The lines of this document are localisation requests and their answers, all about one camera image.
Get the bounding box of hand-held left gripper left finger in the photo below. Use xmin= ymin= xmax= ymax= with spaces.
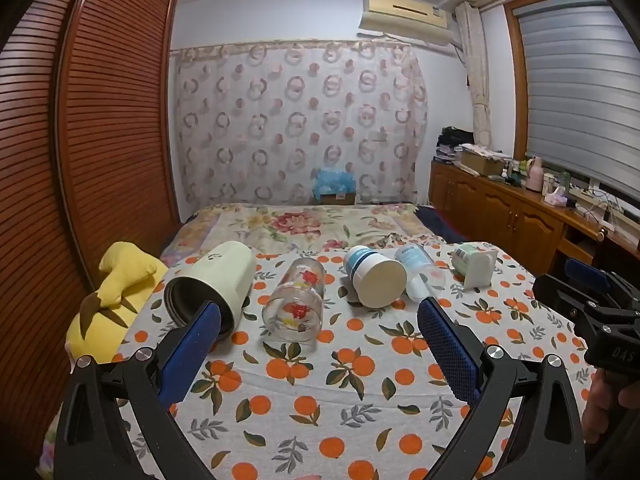
xmin=52 ymin=300 xmax=222 ymax=480

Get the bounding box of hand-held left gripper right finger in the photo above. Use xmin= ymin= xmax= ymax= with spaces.
xmin=417 ymin=296 xmax=587 ymax=480

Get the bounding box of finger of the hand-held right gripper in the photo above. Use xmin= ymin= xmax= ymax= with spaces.
xmin=565 ymin=258 xmax=640 ymax=306
xmin=532 ymin=274 xmax=601 ymax=323

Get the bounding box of cream insulated cup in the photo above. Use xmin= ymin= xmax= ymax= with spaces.
xmin=164 ymin=240 xmax=258 ymax=342

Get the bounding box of white and blue paper cup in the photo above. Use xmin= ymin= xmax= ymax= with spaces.
xmin=342 ymin=245 xmax=407 ymax=309

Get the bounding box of glass cup with red flowers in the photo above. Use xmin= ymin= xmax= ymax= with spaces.
xmin=261 ymin=257 xmax=327 ymax=349

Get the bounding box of person's right hand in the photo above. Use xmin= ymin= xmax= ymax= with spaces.
xmin=581 ymin=369 xmax=640 ymax=447

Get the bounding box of white power strip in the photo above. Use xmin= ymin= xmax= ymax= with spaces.
xmin=569 ymin=186 xmax=608 ymax=206

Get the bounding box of wooden side cabinet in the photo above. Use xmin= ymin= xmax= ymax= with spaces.
xmin=429 ymin=158 xmax=640 ymax=281

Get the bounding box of clear plastic bottle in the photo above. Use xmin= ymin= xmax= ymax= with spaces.
xmin=394 ymin=243 xmax=447 ymax=303

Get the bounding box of yellow plush toy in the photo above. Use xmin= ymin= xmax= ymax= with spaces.
xmin=66 ymin=241 xmax=170 ymax=367

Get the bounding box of orange fruit print bedsheet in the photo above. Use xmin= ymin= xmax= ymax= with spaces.
xmin=42 ymin=245 xmax=608 ymax=480

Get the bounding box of pink thermos jug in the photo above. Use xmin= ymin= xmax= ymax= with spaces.
xmin=523 ymin=156 xmax=544 ymax=192

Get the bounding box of open box with papers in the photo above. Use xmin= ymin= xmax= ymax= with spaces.
xmin=459 ymin=143 xmax=507 ymax=177

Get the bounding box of floral quilt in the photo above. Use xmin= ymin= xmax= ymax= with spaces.
xmin=161 ymin=203 xmax=453 ymax=261

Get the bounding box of grey window blind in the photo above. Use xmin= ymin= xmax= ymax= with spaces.
xmin=515 ymin=0 xmax=640 ymax=186

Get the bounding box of pile of dark clothes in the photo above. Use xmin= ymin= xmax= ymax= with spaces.
xmin=435 ymin=127 xmax=475 ymax=162

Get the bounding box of blue plastic bag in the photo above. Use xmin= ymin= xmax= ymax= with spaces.
xmin=312 ymin=167 xmax=357 ymax=197

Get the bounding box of tied beige curtain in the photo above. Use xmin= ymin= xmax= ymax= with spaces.
xmin=454 ymin=2 xmax=494 ymax=150

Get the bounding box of brown louvered wardrobe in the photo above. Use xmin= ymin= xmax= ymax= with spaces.
xmin=0 ymin=0 xmax=181 ymax=391

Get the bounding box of ring pattern lace curtain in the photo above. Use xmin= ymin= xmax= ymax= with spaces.
xmin=170 ymin=40 xmax=431 ymax=207

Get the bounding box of wall air conditioner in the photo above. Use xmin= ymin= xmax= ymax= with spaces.
xmin=358 ymin=0 xmax=453 ymax=46

